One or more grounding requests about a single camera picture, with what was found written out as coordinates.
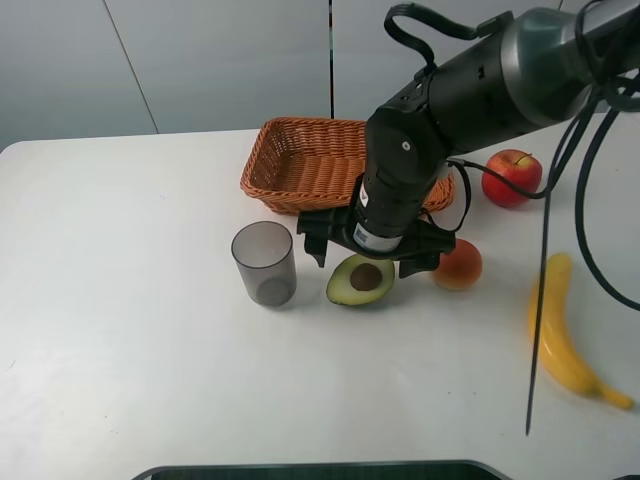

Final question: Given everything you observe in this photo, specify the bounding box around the yellow banana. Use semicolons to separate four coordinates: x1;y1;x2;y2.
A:
539;253;634;410

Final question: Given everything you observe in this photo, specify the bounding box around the orange peach fruit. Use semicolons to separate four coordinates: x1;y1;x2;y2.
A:
432;239;483;291

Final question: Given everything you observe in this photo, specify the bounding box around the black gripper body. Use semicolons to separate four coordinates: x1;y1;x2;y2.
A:
296;172;455;261

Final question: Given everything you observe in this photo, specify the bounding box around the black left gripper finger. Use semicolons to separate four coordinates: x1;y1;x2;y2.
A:
398;252;441;279

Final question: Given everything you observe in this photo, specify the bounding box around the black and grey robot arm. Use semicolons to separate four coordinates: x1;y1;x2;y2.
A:
297;1;639;277

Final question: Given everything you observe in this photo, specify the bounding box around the black device edge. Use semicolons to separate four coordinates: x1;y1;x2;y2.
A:
135;461;507;480

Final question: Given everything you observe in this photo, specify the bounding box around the brown wicker basket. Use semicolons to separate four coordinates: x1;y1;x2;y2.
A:
239;117;456;217

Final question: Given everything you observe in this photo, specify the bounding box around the grey translucent plastic cup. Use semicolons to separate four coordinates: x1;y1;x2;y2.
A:
231;221;297;308

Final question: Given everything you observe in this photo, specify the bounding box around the halved avocado with pit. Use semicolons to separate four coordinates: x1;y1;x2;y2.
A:
326;254;395;306

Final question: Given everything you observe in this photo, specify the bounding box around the red apple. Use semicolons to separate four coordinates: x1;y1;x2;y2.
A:
481;149;543;208

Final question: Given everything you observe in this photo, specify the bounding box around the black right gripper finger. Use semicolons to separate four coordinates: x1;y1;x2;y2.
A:
304;233;328;268

